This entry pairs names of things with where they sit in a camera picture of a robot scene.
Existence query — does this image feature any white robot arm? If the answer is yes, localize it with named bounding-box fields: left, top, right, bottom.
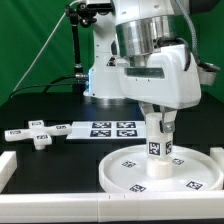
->
left=86, top=0, right=220, bottom=133

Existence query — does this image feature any white round table top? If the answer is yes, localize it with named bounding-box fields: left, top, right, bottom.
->
left=99, top=145, right=224, bottom=193

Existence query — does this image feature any white cable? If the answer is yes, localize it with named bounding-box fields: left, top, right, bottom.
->
left=12, top=0, right=88, bottom=93

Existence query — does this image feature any white front fence bar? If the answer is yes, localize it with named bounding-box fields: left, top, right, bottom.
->
left=0, top=190, right=224, bottom=223

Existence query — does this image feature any white left fence block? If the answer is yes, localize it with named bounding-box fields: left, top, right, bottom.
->
left=0, top=151, right=17, bottom=193

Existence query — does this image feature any white fence block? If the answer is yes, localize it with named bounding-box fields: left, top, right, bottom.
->
left=210, top=147, right=224, bottom=173
left=0, top=151, right=17, bottom=193

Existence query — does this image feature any black cable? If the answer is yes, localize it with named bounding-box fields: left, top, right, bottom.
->
left=9, top=75, right=89, bottom=99

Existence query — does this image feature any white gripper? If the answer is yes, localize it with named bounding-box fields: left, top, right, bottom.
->
left=116, top=44, right=201, bottom=133

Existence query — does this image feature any white marker plate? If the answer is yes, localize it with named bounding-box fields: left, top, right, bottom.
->
left=67, top=121, right=146, bottom=140

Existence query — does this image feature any white cross-shaped table base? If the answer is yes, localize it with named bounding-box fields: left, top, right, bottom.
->
left=5, top=120, right=72, bottom=150

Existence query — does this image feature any white right fence block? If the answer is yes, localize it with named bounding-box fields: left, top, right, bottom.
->
left=210, top=147, right=224, bottom=173

